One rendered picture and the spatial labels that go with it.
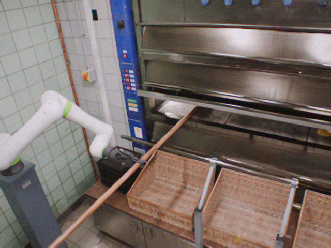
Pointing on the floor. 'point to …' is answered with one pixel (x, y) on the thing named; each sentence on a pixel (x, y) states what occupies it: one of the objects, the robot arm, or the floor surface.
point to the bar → (209, 185)
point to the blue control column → (125, 44)
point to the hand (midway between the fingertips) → (138, 163)
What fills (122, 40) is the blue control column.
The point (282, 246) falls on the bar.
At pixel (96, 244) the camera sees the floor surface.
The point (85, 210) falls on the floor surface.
